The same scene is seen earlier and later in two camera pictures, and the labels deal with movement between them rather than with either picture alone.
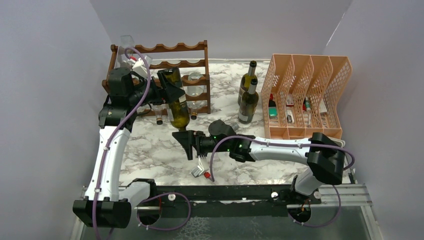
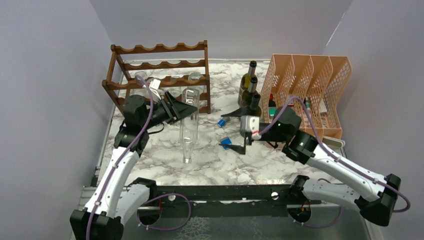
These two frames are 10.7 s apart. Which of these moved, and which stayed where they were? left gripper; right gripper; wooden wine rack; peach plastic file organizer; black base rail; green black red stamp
Moved: left gripper; right gripper
Stayed: green black red stamp; wooden wine rack; peach plastic file organizer; black base rail
